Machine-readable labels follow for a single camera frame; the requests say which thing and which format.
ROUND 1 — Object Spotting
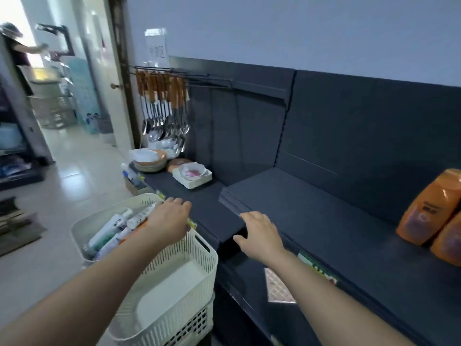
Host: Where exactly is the black rack with refill packs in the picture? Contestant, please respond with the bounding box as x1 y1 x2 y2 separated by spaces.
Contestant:
0 36 55 191

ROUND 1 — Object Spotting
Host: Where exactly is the white floral bowl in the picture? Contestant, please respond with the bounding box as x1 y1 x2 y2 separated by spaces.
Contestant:
179 162 207 181

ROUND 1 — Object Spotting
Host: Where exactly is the black metal stand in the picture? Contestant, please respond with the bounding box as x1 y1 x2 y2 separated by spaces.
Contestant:
36 23 75 57

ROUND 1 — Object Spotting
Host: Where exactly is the person's left forearm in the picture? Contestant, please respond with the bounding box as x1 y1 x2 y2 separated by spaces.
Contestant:
0 226 159 346

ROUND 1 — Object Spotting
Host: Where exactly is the person's right hand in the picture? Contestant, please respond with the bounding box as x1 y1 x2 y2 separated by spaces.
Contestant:
233 211 289 267

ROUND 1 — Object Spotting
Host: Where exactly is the cream wooden door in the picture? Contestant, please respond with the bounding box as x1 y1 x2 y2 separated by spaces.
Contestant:
77 0 134 152

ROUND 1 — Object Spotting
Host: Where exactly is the white ribbed scalloped bowl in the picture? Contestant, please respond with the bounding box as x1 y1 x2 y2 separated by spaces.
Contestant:
157 138 181 160

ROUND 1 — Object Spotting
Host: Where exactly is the dark grey shelf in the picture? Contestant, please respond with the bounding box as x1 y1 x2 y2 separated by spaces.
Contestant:
129 55 461 346

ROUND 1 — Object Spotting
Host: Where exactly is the cream slotted plastic basket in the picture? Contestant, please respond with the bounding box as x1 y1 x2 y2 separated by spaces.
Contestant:
71 193 197 265
108 229 219 346

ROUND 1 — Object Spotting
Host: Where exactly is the clear blue plastic box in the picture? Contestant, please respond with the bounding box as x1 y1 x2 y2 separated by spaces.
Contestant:
121 162 146 188

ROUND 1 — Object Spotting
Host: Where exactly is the white square dish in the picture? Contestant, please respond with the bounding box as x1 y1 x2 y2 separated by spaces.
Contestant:
172 164 213 190

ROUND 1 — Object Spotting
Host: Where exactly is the brown wooden door frame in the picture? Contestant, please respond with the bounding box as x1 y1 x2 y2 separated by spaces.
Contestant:
108 0 141 148

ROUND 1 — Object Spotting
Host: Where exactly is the white paper wall sign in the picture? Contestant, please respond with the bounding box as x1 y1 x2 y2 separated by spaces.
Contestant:
145 28 168 68

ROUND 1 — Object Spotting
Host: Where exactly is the wooden woven stool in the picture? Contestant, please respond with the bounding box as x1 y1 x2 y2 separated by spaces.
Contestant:
0 196 48 257

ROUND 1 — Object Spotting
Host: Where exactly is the stack of white plastic crates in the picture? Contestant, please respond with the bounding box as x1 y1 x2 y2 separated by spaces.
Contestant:
20 64 78 129

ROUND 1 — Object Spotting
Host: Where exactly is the person's right forearm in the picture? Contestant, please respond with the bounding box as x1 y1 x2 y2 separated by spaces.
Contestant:
268 250 415 346

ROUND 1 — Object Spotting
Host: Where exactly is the pink patterned flat packet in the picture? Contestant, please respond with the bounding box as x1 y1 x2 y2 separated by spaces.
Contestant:
264 267 297 304

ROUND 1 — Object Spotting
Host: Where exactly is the row of hanging steel ladles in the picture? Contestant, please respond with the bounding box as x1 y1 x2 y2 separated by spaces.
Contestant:
135 68 191 154

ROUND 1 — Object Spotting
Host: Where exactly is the grey plastic bin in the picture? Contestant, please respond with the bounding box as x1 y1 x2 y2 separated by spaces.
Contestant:
95 115 114 136

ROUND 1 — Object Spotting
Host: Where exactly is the blue cardboard display stand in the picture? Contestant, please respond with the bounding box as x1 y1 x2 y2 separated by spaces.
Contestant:
67 56 102 135

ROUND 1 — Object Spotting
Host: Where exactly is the stack of orange cream plates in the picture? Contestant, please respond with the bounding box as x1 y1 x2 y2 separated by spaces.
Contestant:
132 148 168 173

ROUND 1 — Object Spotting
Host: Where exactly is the person's left hand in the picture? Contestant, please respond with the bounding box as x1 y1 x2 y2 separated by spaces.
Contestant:
143 197 193 247

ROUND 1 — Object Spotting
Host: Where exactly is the brown cardboard tray box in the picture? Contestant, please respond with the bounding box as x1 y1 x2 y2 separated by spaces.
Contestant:
122 174 145 197

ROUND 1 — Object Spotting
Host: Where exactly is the orange dome bowl with sticker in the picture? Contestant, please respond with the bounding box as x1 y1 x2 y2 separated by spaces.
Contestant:
166 158 194 173

